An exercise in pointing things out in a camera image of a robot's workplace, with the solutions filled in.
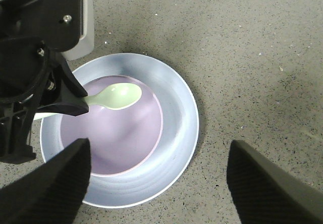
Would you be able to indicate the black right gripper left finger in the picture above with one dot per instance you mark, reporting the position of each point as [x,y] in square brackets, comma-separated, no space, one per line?
[52,193]

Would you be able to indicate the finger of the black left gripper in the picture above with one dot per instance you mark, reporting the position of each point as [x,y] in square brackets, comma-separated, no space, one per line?
[72,108]
[69,79]

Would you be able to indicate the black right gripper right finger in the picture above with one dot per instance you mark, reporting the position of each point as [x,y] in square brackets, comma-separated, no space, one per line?
[264,193]

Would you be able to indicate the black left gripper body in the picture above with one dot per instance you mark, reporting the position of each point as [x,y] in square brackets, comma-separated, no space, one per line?
[32,33]

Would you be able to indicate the mint green plastic spoon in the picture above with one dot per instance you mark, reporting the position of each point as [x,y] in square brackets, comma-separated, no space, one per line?
[116,96]

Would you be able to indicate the purple plastic bowl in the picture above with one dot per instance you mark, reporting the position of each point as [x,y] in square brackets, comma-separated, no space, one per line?
[120,140]

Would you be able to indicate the light blue plastic plate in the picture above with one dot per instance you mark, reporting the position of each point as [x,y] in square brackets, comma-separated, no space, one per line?
[176,145]

